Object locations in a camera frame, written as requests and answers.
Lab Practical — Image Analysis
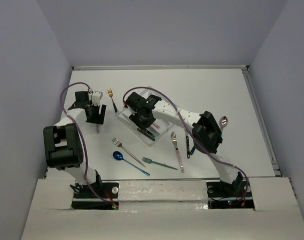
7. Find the purple cable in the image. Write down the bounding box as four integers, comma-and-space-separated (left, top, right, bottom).
122, 86, 249, 203
60, 82, 117, 208

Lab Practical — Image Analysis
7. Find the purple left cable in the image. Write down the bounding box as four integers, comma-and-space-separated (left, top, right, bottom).
60, 82, 117, 208

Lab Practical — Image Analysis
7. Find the dark dotted handled fork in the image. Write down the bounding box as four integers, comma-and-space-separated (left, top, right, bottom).
185, 134, 190, 159

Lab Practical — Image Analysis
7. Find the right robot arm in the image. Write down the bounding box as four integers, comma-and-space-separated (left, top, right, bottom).
123, 92, 246, 196

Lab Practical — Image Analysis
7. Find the gold fork green handle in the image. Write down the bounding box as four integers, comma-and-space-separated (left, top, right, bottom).
107, 88, 118, 113

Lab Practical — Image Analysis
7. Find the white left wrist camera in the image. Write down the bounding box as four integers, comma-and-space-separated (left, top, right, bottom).
91, 91, 103, 106

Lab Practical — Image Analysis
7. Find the pink handled fork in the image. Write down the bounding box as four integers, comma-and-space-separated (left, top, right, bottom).
170, 131, 185, 173

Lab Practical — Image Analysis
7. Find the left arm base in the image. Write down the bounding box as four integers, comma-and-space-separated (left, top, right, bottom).
70, 181, 120, 210

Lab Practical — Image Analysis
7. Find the teal slim fork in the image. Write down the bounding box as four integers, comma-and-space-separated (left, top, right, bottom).
142, 157, 177, 170

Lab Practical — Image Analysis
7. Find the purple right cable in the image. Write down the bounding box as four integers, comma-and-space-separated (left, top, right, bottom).
122, 86, 249, 203

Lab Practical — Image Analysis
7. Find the dark marbled handled knife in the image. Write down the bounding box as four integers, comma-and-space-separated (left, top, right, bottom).
137, 128, 155, 142

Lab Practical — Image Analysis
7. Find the white cutlery tray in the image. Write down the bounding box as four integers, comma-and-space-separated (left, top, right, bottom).
116, 85, 170, 148

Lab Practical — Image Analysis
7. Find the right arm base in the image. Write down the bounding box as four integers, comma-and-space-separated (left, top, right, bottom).
206, 181, 254, 210

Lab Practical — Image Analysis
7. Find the silver slim fork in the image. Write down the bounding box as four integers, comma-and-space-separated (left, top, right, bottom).
112, 137, 146, 167

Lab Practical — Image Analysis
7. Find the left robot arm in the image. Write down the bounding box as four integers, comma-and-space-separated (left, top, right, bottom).
43, 91, 106, 198

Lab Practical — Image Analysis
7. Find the teal handled spoon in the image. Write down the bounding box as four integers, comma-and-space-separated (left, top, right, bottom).
219, 116, 228, 132

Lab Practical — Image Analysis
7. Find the blue spoon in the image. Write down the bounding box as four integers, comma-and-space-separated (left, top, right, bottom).
112, 151, 150, 177

